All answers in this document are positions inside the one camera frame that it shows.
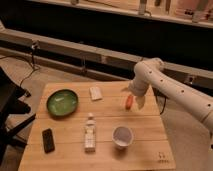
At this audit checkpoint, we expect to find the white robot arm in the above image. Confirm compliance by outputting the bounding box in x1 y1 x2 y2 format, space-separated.
128 58 213 133

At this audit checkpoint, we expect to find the black floor cable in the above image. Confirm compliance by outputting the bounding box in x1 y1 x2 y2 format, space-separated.
0 41 43 98

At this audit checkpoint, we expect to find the white small box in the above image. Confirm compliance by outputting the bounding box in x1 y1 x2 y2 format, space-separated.
89 87 103 101

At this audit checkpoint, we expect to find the black chair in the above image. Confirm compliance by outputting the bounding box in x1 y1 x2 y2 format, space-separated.
0 67 35 164

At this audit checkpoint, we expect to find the white paper cup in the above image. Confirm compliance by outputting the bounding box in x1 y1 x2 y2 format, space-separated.
112 126 134 150

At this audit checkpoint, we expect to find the green round plate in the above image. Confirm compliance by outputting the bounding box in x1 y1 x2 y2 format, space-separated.
46 89 78 117

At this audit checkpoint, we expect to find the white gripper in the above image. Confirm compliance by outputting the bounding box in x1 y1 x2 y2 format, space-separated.
123 78 149 109

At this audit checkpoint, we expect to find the black smartphone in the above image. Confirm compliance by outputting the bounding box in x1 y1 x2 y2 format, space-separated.
42 129 55 153

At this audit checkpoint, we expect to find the clear plastic bottle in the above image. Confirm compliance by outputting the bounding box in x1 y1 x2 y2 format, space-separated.
84 113 96 152

